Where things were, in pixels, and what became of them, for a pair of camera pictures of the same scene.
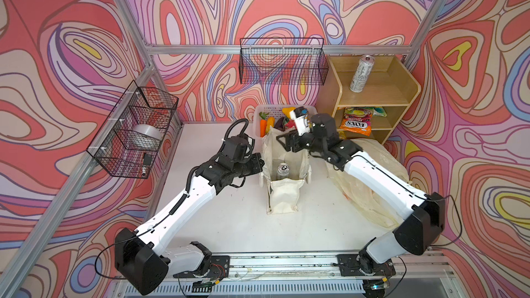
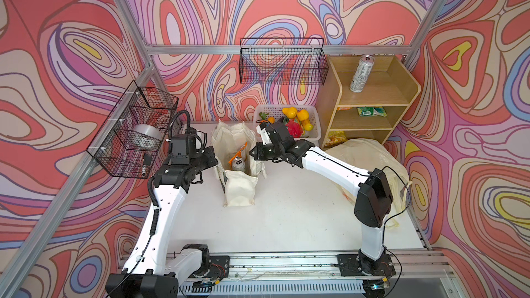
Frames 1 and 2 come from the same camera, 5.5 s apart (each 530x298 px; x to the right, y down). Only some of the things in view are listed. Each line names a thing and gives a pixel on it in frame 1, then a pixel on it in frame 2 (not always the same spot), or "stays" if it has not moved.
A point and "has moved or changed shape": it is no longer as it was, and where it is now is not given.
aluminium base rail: (315, 276) stays
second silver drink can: (361, 72) stays
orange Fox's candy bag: (357, 120) has moved or changed shape
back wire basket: (283, 61) stays
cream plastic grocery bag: (379, 154) stays
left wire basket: (132, 136) stays
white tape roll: (145, 136) stays
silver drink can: (283, 170) has moved or changed shape
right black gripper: (296, 134) -> (258, 155)
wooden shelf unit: (367, 95) stays
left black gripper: (254, 158) -> (208, 153)
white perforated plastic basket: (275, 111) stays
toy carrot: (263, 123) stays
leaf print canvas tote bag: (283, 173) -> (237, 171)
